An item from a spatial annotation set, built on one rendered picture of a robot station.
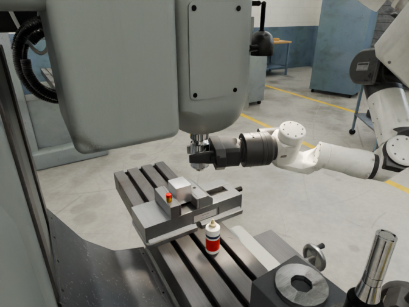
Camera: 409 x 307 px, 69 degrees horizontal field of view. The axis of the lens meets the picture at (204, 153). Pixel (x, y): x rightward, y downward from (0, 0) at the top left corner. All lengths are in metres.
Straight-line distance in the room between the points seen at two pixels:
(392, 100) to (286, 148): 0.31
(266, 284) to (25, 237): 0.40
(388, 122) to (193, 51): 0.55
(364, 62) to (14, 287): 0.94
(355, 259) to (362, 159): 1.68
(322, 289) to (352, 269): 1.79
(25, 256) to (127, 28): 0.38
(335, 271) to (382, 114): 1.56
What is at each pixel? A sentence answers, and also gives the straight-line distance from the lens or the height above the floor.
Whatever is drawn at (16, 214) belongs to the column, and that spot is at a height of 1.30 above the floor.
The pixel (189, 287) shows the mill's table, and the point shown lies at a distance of 0.82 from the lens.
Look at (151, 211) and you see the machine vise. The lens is 0.95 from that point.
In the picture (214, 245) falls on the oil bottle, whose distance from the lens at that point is 0.87.
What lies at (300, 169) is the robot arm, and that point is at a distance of 0.82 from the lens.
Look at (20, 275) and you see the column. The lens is 0.56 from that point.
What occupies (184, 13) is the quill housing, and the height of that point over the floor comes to 1.56.
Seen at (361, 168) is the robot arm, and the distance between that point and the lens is 0.82.
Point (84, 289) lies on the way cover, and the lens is 0.76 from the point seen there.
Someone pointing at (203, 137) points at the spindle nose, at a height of 1.29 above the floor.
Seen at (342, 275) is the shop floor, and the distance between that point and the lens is 2.30.
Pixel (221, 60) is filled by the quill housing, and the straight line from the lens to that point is 0.60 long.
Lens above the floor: 1.56
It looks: 25 degrees down
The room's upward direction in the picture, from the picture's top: straight up
